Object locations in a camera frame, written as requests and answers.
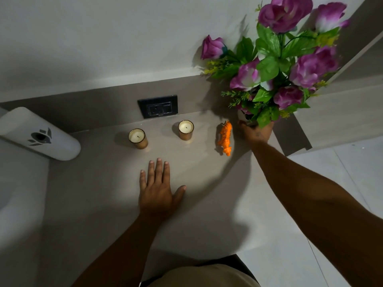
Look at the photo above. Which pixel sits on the person's black trousers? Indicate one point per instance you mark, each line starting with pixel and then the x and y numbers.
pixel 236 263

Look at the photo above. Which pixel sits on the gold candle jar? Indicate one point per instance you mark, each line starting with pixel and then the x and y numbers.
pixel 186 128
pixel 137 136

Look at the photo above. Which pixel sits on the person's left hand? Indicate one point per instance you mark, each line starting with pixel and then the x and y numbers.
pixel 155 197

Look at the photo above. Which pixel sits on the person's right hand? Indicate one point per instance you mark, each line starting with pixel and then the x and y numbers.
pixel 257 134

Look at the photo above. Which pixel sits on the white cylindrical dispenser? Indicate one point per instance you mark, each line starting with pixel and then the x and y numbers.
pixel 45 137

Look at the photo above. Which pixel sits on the person's right forearm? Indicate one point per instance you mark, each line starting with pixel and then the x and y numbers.
pixel 323 206

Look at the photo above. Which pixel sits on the person's left forearm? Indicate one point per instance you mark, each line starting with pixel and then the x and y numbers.
pixel 122 257

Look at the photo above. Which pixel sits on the orange tiger toy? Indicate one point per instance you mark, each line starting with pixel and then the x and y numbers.
pixel 225 137

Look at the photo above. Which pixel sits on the black wall socket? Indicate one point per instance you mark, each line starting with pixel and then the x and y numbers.
pixel 158 106

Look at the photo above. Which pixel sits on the white vase with pink flowers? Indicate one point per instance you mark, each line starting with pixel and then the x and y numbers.
pixel 269 65

